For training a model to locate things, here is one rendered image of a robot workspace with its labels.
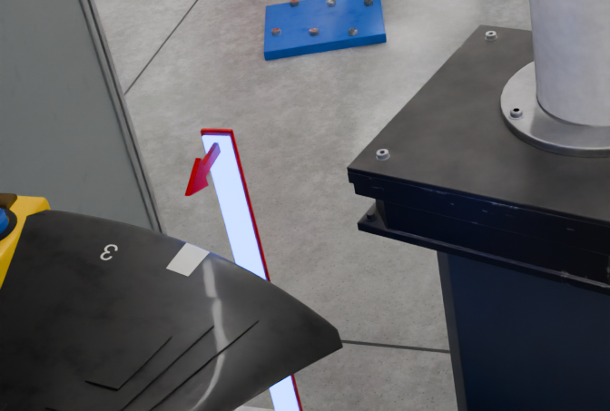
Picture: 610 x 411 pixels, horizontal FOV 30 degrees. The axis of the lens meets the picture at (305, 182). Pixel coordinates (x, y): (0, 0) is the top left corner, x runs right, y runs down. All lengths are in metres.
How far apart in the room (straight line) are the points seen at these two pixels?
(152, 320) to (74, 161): 1.32
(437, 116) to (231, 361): 0.51
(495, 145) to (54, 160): 1.04
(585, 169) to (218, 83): 2.35
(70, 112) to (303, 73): 1.38
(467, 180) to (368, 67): 2.22
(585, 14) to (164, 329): 0.49
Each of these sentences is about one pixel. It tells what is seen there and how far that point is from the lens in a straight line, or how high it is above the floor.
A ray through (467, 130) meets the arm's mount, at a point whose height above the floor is 1.01.
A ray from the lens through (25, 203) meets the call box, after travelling 1.03.
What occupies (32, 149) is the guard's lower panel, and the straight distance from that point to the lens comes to 1.90.
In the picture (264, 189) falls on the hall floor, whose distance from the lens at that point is 2.82.
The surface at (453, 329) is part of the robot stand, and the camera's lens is 1.22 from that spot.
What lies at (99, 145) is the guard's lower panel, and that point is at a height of 0.56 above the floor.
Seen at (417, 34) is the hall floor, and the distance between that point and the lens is 3.37.
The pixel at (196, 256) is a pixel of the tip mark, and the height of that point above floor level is 1.16.
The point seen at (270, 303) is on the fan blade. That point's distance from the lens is 0.73.
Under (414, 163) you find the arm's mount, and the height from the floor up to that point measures 1.01.
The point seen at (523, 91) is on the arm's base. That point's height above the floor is 1.02.
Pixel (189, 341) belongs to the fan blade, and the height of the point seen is 1.17.
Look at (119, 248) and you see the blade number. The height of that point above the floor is 1.18.
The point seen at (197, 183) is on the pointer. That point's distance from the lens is 0.79.
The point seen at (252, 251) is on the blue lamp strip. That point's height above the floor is 1.08.
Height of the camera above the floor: 1.62
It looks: 35 degrees down
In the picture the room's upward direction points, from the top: 12 degrees counter-clockwise
